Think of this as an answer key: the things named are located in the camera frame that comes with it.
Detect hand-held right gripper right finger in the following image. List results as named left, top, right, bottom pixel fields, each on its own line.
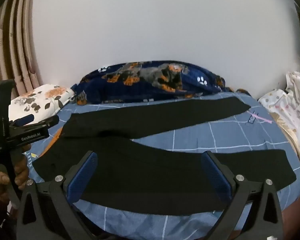
left=201, top=151, right=284, bottom=240

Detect pink beige curtain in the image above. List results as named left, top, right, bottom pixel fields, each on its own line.
left=0, top=0, right=44, bottom=99

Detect blue checked bedsheet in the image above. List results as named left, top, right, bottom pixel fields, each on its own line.
left=27, top=91, right=300, bottom=239

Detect black pants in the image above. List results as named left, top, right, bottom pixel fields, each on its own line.
left=32, top=97, right=297, bottom=216

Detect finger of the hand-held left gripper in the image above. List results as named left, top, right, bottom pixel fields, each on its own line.
left=11, top=115, right=60, bottom=133
left=14, top=114, right=35, bottom=126

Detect white floral pillow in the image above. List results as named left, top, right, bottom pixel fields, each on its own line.
left=9, top=84, right=77, bottom=126

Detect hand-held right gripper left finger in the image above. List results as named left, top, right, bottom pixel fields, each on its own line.
left=16, top=150, right=98, bottom=240

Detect person's left hand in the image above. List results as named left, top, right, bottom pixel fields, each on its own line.
left=0, top=144, right=31, bottom=202

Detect white patterned quilt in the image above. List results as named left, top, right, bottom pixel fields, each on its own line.
left=258, top=70, right=300, bottom=165

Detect navy printed blanket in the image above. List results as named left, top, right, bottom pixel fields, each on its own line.
left=71, top=60, right=252, bottom=105

